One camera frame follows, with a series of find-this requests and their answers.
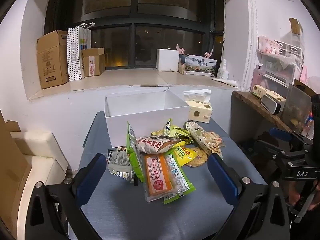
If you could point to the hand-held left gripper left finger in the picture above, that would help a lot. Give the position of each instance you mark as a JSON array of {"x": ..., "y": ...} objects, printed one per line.
[{"x": 90, "y": 177}]

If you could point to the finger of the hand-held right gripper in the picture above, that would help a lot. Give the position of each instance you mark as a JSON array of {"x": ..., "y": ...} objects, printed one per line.
[
  {"x": 275, "y": 150},
  {"x": 280, "y": 131}
]

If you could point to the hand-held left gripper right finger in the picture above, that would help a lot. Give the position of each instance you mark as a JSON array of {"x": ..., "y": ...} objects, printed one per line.
[{"x": 222, "y": 180}]

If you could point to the grey foil snack packet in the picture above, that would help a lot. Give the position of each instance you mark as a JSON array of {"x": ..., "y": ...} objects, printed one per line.
[{"x": 118, "y": 163}]

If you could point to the green and white snack packet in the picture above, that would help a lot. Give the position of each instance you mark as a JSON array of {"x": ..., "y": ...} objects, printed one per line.
[{"x": 181, "y": 180}]

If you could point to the white green-print snack bag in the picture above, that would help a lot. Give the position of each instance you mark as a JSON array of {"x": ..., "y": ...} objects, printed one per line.
[{"x": 198, "y": 136}]

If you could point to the tall green snack packet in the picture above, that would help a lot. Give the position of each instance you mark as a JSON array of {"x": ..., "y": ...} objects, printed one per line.
[{"x": 133, "y": 152}]

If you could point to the clear packet with orange block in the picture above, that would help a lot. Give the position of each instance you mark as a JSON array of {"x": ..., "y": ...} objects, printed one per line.
[{"x": 158, "y": 177}]

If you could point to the yellow-green snack packet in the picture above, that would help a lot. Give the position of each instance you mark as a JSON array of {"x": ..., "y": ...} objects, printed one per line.
[{"x": 172, "y": 130}]

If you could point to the white red-print snack bag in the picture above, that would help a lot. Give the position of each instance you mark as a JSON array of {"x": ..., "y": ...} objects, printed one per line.
[{"x": 155, "y": 145}]

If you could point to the white cardboard box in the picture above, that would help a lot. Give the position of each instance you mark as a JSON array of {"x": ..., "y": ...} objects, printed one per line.
[{"x": 146, "y": 115}]

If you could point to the person's right hand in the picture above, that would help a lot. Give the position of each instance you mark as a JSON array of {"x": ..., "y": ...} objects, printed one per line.
[{"x": 296, "y": 197}]

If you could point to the white desk clock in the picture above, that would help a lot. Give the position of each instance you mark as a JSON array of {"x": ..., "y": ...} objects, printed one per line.
[{"x": 271, "y": 103}]

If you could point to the small colourful bottle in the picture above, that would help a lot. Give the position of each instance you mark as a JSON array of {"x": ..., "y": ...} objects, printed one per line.
[{"x": 309, "y": 125}]

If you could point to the clear plastic container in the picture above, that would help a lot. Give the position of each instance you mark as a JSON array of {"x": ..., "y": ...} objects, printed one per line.
[{"x": 298, "y": 107}]

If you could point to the wooden side shelf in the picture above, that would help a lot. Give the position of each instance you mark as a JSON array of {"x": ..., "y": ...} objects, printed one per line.
[{"x": 255, "y": 110}]

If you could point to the cream packet with green logo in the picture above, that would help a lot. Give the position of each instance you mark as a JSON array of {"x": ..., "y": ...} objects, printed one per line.
[{"x": 257, "y": 91}]

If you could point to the clear storage bin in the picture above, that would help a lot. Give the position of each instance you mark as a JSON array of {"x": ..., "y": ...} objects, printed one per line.
[{"x": 275, "y": 72}]

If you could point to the cream leather seat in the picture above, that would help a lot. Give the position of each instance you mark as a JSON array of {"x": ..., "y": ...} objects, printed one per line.
[{"x": 32, "y": 155}]

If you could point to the cream tissue pack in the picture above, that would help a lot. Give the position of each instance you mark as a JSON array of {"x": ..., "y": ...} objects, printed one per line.
[{"x": 200, "y": 111}]

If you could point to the flat white tube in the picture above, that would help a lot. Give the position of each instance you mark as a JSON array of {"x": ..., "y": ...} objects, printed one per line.
[{"x": 225, "y": 81}]

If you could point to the brown cardboard panel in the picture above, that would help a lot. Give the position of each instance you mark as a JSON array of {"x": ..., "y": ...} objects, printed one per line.
[{"x": 10, "y": 167}]

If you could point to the white drawer organizer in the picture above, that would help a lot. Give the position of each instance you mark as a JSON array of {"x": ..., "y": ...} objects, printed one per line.
[{"x": 292, "y": 51}]

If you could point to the white plastic bottle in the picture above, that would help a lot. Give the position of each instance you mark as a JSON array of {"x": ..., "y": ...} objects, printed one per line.
[{"x": 222, "y": 71}]

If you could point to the pink floral pouch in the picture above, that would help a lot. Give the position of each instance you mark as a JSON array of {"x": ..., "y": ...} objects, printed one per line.
[{"x": 268, "y": 45}]

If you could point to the long printed box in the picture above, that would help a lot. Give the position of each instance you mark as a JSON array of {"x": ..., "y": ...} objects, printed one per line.
[{"x": 200, "y": 65}]

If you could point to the pink figure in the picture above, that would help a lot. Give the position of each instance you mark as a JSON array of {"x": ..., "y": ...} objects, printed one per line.
[
  {"x": 180, "y": 49},
  {"x": 208, "y": 53}
]

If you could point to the small open cardboard box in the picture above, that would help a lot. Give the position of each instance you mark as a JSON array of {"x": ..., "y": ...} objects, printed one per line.
[{"x": 93, "y": 61}]

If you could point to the polka-dot paper bag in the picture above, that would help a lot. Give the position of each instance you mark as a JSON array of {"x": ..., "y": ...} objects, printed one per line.
[{"x": 73, "y": 55}]

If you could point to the large brown cardboard box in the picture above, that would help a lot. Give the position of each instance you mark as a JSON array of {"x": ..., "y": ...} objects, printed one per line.
[{"x": 51, "y": 58}]

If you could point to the white foam box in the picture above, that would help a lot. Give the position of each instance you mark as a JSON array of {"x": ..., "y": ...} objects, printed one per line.
[{"x": 167, "y": 60}]

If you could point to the dark window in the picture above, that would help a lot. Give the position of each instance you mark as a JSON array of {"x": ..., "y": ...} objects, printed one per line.
[{"x": 112, "y": 0}]

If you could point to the cardboard piece on wall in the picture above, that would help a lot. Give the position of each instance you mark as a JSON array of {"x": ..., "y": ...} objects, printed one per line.
[{"x": 295, "y": 26}]

